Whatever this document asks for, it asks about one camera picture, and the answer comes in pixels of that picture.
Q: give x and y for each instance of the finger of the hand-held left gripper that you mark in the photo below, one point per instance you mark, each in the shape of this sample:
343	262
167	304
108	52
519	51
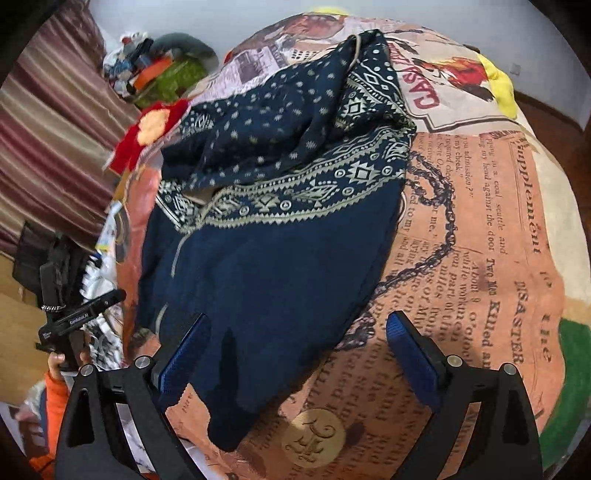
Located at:
108	299

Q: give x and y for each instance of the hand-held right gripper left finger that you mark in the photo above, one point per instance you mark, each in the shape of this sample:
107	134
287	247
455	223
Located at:
182	355

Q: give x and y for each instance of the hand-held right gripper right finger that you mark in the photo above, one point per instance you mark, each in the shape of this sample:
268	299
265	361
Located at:
411	350

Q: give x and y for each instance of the navy patterned hoodie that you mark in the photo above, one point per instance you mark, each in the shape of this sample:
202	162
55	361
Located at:
277	277

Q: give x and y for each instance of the person's left forearm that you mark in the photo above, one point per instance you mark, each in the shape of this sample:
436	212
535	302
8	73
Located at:
53	406

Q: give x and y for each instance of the pile of clothes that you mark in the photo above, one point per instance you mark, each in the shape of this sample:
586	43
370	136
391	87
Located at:
124	60

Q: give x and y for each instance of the person's left hand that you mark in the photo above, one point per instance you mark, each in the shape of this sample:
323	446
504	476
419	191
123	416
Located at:
55	367

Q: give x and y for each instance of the pile of papers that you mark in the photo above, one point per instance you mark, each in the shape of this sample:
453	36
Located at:
108	258

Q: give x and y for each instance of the striped brown curtain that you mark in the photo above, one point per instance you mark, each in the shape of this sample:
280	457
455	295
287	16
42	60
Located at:
51	115

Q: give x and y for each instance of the red plush toy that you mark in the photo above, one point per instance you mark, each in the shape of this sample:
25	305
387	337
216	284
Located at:
138	134

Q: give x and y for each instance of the orange box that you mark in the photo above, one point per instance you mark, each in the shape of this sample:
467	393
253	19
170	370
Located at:
150	74

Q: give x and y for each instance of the green patterned box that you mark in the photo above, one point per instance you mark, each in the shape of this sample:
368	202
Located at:
180	78

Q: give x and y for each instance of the grey pillow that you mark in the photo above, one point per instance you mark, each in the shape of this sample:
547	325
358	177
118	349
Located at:
184	45

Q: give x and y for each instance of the yellow plush toy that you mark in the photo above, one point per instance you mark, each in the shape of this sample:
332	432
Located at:
498	85

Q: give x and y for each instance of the white wall socket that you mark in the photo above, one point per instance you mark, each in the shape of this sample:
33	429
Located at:
515	70

